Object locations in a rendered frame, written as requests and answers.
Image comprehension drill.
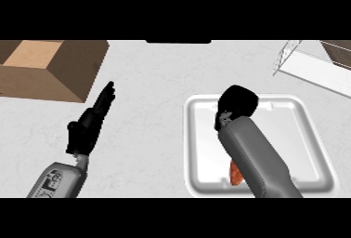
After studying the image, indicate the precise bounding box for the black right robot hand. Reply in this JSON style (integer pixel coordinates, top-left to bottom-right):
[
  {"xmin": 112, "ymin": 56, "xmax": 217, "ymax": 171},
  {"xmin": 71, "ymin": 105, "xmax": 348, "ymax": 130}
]
[{"xmin": 213, "ymin": 85, "xmax": 261, "ymax": 132}]

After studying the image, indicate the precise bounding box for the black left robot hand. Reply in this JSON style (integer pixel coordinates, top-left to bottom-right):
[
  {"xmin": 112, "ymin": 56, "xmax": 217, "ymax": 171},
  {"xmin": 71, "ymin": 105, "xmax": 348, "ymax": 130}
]
[{"xmin": 65, "ymin": 81, "xmax": 117, "ymax": 157}]

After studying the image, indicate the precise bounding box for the brown cardboard box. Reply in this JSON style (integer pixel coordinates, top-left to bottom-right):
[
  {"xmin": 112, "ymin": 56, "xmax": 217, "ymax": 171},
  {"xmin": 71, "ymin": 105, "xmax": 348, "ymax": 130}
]
[{"xmin": 0, "ymin": 40, "xmax": 111, "ymax": 104}]

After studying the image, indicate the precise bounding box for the orange squash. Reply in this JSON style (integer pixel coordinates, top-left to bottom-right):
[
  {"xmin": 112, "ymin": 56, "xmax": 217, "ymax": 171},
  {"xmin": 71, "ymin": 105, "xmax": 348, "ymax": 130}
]
[{"xmin": 227, "ymin": 160, "xmax": 245, "ymax": 187}]

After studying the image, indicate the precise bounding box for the white plastic tray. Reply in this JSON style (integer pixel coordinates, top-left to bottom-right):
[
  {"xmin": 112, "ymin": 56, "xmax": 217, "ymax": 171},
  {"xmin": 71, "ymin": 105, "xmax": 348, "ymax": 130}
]
[{"xmin": 183, "ymin": 93, "xmax": 341, "ymax": 199}]

